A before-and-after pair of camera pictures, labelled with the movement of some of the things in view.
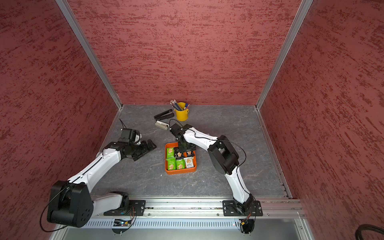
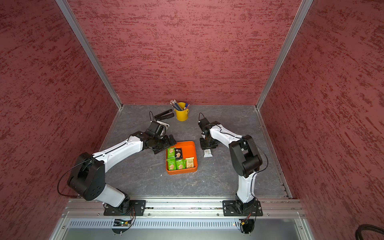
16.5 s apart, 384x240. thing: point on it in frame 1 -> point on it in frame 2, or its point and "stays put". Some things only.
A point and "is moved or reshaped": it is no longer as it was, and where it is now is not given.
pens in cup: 180,106 stays put
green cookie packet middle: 180,164 stays put
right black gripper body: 186,146 -> 208,143
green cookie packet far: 170,152 stays put
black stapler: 164,115 stays put
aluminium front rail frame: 203,212 stays put
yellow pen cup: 182,115 stays put
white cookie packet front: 189,162 is moved or reshaped
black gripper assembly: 126,135 -> 156,128
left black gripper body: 137,150 -> 162,143
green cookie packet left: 172,163 stays put
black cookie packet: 177,153 stays put
